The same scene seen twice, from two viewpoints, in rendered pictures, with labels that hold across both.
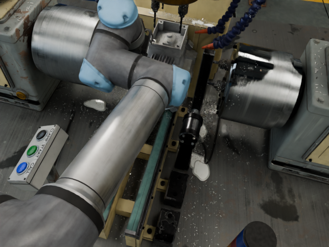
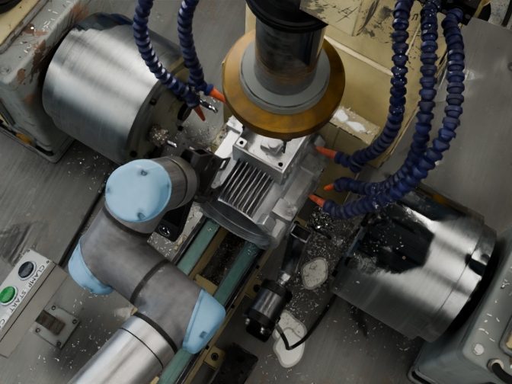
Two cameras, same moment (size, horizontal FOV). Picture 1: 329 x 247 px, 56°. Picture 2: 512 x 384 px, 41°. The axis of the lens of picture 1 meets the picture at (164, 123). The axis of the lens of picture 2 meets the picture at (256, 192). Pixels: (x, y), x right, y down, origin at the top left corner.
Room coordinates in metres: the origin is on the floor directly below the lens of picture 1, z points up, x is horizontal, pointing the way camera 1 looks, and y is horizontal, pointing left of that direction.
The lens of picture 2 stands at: (0.30, -0.11, 2.22)
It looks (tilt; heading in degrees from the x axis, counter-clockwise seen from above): 70 degrees down; 18
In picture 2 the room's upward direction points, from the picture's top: 5 degrees clockwise
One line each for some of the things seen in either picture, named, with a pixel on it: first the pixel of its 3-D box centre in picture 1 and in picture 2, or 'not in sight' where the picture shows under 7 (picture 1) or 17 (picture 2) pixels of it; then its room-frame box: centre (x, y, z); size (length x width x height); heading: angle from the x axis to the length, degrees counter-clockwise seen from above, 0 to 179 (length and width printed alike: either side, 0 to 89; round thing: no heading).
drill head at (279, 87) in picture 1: (263, 88); (423, 264); (0.70, -0.31, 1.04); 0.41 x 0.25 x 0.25; 81
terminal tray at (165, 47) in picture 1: (168, 42); (274, 139); (0.78, 0.02, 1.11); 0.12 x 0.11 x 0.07; 171
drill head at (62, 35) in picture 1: (64, 43); (104, 79); (0.80, 0.37, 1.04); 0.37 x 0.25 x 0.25; 81
